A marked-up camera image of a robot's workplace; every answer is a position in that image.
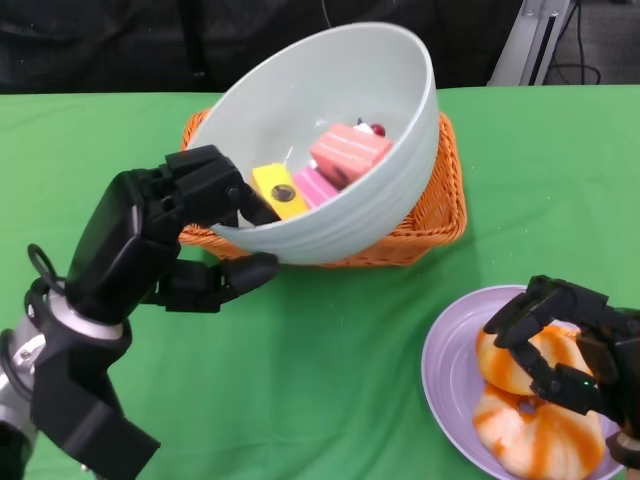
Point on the white round plate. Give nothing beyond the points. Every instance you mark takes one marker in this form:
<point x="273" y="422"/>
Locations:
<point x="450" y="360"/>

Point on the green tablecloth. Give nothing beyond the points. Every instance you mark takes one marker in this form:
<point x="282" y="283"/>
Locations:
<point x="325" y="350"/>

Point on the black backdrop curtain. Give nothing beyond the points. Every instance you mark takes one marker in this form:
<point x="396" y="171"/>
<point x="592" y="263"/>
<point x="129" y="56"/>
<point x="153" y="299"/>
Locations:
<point x="100" y="45"/>

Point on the dark brown chocolate cake slice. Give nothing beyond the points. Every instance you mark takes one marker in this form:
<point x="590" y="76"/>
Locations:
<point x="336" y="176"/>

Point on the long orange striped bread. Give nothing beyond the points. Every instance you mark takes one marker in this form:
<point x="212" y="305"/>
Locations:
<point x="540" y="440"/>

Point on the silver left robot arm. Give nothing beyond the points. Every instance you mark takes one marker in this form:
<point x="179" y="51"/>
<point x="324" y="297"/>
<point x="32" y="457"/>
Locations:
<point x="70" y="390"/>

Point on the round pumpkin shaped bread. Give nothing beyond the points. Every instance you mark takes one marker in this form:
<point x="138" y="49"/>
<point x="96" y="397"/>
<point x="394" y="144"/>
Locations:
<point x="555" y="345"/>

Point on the grey metal bowl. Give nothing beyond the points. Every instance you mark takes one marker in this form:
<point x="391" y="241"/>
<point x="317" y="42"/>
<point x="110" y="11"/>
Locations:
<point x="325" y="80"/>

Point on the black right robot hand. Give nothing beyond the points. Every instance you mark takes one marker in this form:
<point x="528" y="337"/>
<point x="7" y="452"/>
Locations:
<point x="615" y="350"/>

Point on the orange wicker basket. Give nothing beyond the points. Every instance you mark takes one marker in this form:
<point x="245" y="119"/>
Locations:
<point x="440" y="210"/>

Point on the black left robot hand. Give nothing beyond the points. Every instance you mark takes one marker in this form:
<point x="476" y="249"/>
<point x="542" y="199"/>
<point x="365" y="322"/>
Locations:
<point x="120" y="240"/>

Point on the pink cake slice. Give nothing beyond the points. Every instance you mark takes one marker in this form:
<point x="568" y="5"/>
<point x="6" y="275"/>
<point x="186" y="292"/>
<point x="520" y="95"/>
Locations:
<point x="315" y="190"/>

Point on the grey aluminium frame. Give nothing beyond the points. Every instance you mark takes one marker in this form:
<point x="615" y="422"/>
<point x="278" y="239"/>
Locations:
<point x="527" y="45"/>

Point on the red brown cake slice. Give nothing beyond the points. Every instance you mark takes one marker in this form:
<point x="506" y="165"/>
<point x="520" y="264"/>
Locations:
<point x="350" y="147"/>

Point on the yellow cake block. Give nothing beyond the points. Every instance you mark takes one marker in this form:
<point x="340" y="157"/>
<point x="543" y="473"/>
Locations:
<point x="272" y="180"/>

